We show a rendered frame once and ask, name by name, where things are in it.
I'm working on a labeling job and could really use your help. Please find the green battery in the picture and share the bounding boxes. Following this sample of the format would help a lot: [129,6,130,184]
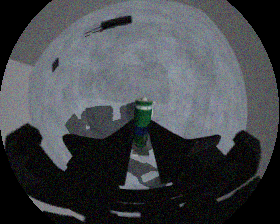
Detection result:
[134,97,152,148]

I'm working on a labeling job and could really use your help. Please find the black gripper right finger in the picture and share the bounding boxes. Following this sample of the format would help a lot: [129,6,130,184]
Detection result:
[149,119,221,184]

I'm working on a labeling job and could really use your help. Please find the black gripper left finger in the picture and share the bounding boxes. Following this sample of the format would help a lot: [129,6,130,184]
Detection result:
[61,119,135,186]

